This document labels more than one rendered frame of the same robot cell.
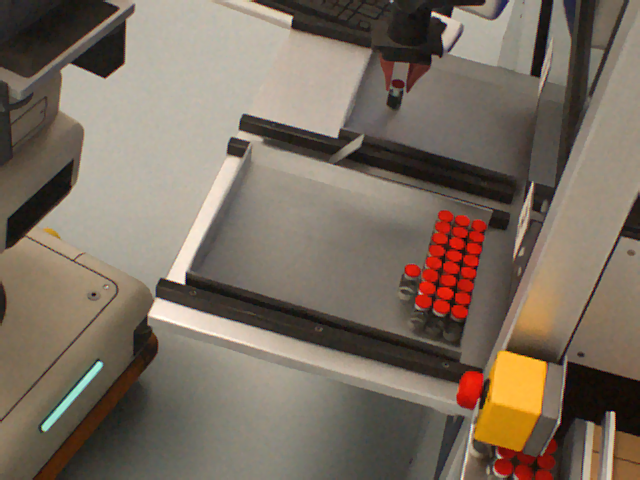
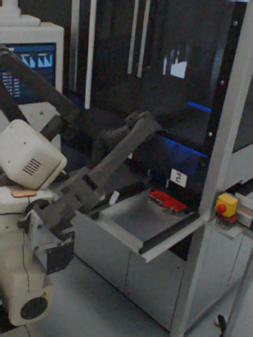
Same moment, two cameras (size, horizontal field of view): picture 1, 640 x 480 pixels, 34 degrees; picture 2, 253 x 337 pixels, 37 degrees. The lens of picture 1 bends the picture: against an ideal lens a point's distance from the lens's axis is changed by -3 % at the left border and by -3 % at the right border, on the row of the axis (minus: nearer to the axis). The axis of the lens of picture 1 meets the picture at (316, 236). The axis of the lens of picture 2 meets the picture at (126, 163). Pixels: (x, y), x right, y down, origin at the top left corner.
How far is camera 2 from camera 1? 1.22 m
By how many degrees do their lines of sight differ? 47
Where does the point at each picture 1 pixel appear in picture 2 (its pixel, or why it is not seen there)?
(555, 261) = (222, 168)
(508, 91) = not seen: hidden behind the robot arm
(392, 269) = (155, 212)
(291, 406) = (70, 310)
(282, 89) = not seen: hidden behind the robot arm
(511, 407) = (234, 202)
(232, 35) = not seen: outside the picture
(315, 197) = (121, 213)
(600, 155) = (230, 139)
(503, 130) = (117, 174)
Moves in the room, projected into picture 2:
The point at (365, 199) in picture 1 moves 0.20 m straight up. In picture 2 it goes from (128, 205) to (132, 168)
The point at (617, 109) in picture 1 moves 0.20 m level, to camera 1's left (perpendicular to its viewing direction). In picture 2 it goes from (233, 127) to (211, 141)
